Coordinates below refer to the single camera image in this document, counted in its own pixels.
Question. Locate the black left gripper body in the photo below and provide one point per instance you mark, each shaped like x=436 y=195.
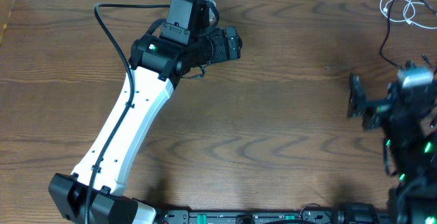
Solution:
x=231 y=43

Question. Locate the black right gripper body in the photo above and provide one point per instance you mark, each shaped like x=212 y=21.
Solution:
x=375 y=105

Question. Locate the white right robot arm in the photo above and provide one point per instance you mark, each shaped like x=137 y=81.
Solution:
x=408 y=152

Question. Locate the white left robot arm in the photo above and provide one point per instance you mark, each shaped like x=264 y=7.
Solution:
x=189 y=37

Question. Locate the cardboard box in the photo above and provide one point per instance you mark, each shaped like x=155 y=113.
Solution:
x=5 y=11

